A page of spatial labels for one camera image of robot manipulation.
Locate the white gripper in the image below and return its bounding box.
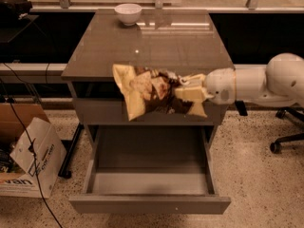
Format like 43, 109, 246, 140
174, 68, 236, 105

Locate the brown chip bag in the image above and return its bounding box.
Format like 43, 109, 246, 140
112, 64, 207, 121

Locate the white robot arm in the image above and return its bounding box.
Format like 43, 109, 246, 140
173, 53, 304, 107

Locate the grey drawer cabinet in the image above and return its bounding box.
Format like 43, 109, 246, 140
61, 9, 240, 215

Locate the open middle drawer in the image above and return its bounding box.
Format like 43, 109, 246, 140
69, 125, 231, 215

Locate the closed top drawer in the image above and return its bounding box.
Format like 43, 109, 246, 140
73, 98, 227, 125

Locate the black bag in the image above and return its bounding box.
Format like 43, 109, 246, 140
0, 0, 32, 20

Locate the black office chair base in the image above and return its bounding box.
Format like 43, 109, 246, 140
269, 107, 304, 154

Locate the white bowl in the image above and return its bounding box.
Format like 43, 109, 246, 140
114, 4, 142, 26

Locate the black table leg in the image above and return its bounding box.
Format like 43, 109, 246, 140
58, 123, 84, 179

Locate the cardboard box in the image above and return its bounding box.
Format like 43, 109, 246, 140
0, 103, 67, 198

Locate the black cable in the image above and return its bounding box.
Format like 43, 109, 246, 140
0, 62, 65, 228

